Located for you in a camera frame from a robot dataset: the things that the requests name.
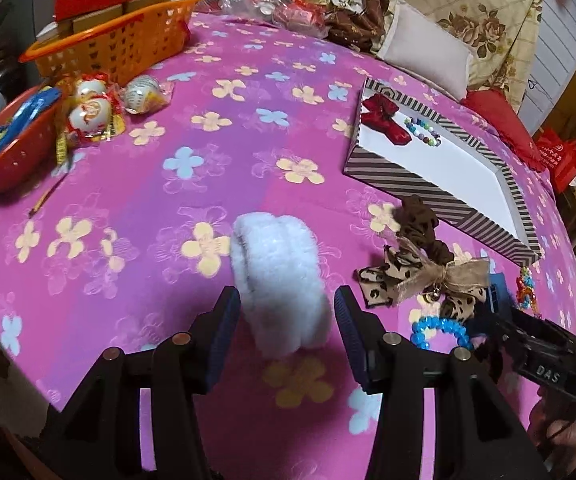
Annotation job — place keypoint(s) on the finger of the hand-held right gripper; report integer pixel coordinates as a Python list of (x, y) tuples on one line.
[(497, 305)]

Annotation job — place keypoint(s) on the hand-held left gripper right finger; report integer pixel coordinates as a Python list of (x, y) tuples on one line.
[(350, 340)]

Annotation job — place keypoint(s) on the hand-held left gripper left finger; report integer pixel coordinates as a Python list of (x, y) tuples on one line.
[(223, 330)]

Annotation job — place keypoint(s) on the white fluffy scrunchie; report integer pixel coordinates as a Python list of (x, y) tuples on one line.
[(278, 280)]

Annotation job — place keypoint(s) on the dark brown scrunchie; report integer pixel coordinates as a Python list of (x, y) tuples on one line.
[(420, 222)]

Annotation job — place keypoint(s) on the striped cardboard box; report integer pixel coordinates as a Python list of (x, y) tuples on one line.
[(447, 170)]

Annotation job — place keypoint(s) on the person's right hand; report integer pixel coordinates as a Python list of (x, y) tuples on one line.
[(562, 427)]

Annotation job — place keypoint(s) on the red shopping bag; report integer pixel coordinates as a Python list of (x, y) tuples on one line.
[(560, 160)]

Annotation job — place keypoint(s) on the pink floral blanket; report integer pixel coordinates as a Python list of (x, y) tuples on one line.
[(218, 160)]

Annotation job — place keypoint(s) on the red frilled cushion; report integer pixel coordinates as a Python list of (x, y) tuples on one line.
[(502, 125)]

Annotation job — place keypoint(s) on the pencil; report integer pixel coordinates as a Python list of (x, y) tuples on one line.
[(48, 196)]

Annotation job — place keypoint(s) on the red velvet bow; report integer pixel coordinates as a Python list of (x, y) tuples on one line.
[(385, 115)]

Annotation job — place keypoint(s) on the white egg-shaped toy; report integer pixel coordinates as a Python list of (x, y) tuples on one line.
[(90, 87), (140, 92)]

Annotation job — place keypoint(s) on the lucky cat figurines pack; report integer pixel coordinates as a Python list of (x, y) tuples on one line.
[(88, 115)]

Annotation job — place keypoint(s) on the white pillow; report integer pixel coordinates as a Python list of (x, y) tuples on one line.
[(427, 47)]

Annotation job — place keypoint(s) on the beige floral quilt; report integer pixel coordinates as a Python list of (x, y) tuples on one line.
[(487, 15)]

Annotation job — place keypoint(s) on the orange plastic basket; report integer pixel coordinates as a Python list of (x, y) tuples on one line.
[(118, 40)]

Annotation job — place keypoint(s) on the red snack packet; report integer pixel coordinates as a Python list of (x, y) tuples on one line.
[(298, 15)]

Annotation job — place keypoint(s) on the brown cardboard box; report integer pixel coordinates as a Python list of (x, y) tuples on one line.
[(118, 7)]

